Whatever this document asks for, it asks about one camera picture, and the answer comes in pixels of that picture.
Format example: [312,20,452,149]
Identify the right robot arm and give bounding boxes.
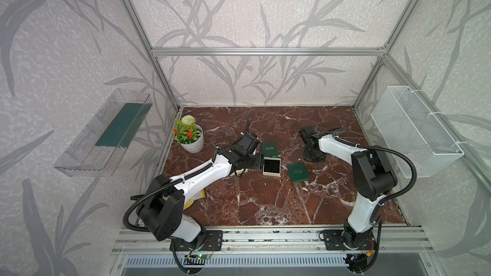
[299,126,418,244]

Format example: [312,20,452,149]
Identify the pink object in basket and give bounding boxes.
[403,153,418,168]

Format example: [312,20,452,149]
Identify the clear plastic wall tray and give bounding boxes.
[54,89,153,178]

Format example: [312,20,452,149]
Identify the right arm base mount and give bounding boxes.
[318,229,378,251]

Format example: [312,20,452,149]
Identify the white wire mesh basket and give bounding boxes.
[371,86,464,178]

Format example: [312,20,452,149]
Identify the green jewelry box far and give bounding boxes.
[260,142,280,158]

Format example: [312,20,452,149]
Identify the cream box base black insert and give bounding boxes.
[262,157,281,177]

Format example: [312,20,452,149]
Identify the green jewelry box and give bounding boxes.
[260,142,280,158]
[287,162,309,183]

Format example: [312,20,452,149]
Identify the yellow paper tag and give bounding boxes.
[184,189,206,210]

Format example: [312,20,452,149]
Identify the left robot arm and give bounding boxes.
[123,132,261,247]

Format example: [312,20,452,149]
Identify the potted flower plant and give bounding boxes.
[173,115,204,153]

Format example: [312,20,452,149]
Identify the green jewelry box near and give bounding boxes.
[287,162,309,183]

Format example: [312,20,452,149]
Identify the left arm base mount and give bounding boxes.
[170,230,223,252]

